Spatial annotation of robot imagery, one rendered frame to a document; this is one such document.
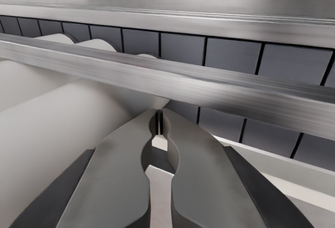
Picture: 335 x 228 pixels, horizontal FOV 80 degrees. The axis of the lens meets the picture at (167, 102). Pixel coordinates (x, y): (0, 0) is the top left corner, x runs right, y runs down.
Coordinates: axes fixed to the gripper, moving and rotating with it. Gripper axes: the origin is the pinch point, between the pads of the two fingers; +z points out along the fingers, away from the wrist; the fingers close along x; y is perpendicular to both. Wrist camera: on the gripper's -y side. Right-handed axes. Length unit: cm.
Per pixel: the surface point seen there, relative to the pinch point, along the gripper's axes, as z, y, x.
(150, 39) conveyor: 6.6, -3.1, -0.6
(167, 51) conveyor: 5.8, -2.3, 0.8
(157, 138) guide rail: 2.2, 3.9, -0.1
